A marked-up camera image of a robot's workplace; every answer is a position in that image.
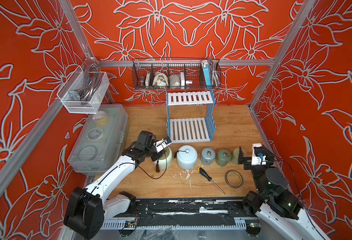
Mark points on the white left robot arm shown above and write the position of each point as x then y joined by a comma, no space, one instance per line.
89,207

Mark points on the grey tubes in basket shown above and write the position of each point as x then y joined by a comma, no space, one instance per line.
90,85

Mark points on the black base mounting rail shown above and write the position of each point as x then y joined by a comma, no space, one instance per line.
231,206

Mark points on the pale blue round jar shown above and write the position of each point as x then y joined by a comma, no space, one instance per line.
186,157

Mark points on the blue white slatted shelf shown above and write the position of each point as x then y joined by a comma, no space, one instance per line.
188,129

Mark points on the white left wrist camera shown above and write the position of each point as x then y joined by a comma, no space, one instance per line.
163,144

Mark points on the light blue flat box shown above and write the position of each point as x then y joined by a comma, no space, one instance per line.
206,67

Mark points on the brown tape roll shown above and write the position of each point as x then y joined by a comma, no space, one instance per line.
233,179

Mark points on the yellow tea canister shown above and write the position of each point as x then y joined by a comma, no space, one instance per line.
235,154

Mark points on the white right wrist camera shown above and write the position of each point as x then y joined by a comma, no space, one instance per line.
258,155

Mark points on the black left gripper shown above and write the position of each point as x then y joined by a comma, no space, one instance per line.
157,156

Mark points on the clear plastic wall basket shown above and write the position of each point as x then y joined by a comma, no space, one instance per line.
75,82

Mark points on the black yellow screwdriver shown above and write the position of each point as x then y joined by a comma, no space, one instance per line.
209,178

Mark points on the blue tea canister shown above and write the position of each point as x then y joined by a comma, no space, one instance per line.
207,156

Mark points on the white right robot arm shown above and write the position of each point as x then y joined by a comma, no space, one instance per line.
272,201

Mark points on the green tea canister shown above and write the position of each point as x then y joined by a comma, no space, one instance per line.
223,157

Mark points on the black wire basket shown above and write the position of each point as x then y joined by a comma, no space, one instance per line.
191,67

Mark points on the cream round jar with tassel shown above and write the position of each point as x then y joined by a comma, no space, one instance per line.
165,160

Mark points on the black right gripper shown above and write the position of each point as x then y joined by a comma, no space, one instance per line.
248,161

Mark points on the small metal spool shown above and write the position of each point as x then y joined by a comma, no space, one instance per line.
142,81

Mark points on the translucent plastic storage box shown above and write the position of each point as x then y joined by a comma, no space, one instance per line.
101,141

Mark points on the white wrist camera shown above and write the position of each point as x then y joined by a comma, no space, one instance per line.
163,144
258,155

